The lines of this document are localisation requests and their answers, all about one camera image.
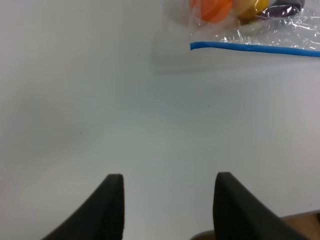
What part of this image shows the clear zip bag blue seal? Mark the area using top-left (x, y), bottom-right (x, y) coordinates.
top-left (187, 0), bottom-right (320, 58)

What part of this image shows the yellow pear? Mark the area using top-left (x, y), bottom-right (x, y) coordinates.
top-left (233, 0), bottom-right (269, 20)

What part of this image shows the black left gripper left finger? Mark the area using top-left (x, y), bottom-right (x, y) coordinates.
top-left (44, 174), bottom-right (125, 240)

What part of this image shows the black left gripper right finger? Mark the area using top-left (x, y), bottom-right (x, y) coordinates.
top-left (212, 172), bottom-right (306, 240)

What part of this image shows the purple eggplant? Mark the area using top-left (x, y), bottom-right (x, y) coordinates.
top-left (257, 5), bottom-right (301, 20)

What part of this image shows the orange fruit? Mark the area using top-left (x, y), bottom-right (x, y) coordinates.
top-left (189, 0), bottom-right (233, 24)

